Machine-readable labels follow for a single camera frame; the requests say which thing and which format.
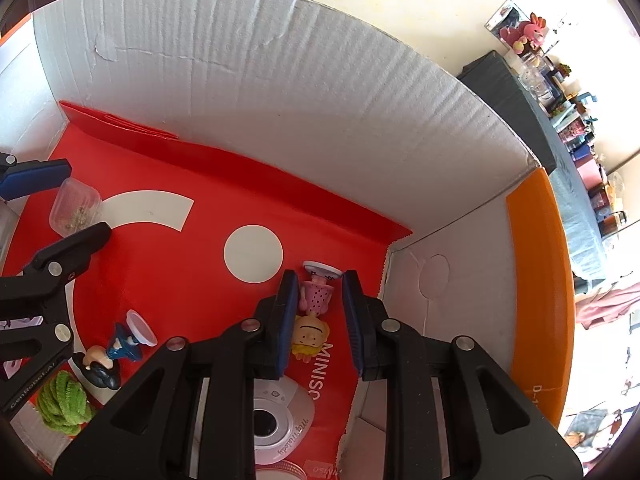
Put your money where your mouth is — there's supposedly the white round lid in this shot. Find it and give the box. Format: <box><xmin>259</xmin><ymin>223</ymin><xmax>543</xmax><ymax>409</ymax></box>
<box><xmin>255</xmin><ymin>459</ymin><xmax>307</xmax><ymax>480</ymax></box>

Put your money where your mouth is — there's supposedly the cluster of bottles and jars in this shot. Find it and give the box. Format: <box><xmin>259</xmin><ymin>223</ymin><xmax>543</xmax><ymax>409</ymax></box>
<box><xmin>507</xmin><ymin>44</ymin><xmax>627</xmax><ymax>242</ymax></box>

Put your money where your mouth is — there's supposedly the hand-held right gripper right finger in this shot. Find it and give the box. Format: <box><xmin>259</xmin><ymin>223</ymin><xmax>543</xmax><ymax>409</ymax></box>
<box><xmin>342</xmin><ymin>269</ymin><xmax>586</xmax><ymax>480</ymax></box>

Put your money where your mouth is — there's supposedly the navy suit figurine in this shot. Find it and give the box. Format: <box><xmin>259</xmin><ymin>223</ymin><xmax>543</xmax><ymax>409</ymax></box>
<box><xmin>72</xmin><ymin>309</ymin><xmax>159</xmax><ymax>390</ymax></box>

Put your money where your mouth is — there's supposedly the pink curtain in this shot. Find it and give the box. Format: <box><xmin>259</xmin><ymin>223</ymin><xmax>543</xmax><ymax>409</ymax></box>
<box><xmin>574</xmin><ymin>280</ymin><xmax>640</xmax><ymax>331</ymax></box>

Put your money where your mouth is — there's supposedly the cluttered table with grey cloth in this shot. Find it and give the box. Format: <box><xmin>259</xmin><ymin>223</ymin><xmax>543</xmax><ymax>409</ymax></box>
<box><xmin>457</xmin><ymin>50</ymin><xmax>609</xmax><ymax>297</ymax></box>

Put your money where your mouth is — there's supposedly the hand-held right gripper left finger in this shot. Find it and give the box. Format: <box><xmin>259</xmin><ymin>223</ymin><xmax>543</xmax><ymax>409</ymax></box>
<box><xmin>52</xmin><ymin>269</ymin><xmax>301</xmax><ymax>480</ymax></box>

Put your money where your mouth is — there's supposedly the green fuzzy scrunchie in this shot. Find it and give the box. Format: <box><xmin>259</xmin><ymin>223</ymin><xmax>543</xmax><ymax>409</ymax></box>
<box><xmin>35</xmin><ymin>370</ymin><xmax>99</xmax><ymax>437</ymax></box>

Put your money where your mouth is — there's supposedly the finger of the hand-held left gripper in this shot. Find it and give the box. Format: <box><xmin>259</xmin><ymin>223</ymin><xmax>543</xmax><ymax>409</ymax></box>
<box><xmin>22</xmin><ymin>221</ymin><xmax>112</xmax><ymax>292</ymax></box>
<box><xmin>0</xmin><ymin>152</ymin><xmax>74</xmax><ymax>202</ymax></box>

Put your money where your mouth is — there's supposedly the orange and white cardboard box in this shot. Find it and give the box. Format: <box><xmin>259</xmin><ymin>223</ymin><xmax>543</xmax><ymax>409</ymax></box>
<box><xmin>0</xmin><ymin>0</ymin><xmax>576</xmax><ymax>480</ymax></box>

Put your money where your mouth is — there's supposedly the small clear plastic box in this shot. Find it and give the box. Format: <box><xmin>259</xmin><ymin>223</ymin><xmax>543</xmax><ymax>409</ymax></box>
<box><xmin>48</xmin><ymin>178</ymin><xmax>104</xmax><ymax>237</ymax></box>

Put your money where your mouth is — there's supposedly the pink rabbit plush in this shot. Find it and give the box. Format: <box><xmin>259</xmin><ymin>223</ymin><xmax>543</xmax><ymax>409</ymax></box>
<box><xmin>499</xmin><ymin>10</ymin><xmax>549</xmax><ymax>49</ymax></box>

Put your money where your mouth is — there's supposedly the blonde pink dress figurine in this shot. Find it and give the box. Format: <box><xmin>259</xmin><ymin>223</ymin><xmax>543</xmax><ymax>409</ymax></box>
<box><xmin>291</xmin><ymin>260</ymin><xmax>346</xmax><ymax>364</ymax></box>

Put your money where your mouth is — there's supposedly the pink toy camera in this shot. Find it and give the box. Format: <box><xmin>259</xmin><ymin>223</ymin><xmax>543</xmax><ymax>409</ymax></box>
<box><xmin>252</xmin><ymin>377</ymin><xmax>321</xmax><ymax>466</ymax></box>

